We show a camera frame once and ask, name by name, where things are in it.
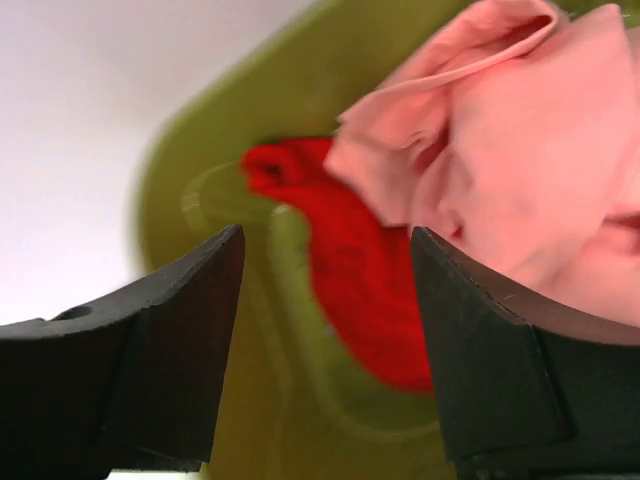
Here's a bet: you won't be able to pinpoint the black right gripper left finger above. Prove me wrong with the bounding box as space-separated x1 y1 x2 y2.
1 225 244 479

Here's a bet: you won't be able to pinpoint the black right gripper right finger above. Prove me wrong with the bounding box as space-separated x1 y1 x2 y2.
411 227 639 479

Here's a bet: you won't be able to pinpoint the pink t shirt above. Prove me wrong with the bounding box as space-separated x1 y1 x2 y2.
325 1 639 326

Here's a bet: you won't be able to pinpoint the olive green plastic bin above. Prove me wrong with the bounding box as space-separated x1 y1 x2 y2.
138 1 462 479

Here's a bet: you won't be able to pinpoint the red t shirt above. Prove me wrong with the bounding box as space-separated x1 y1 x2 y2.
241 137 433 392

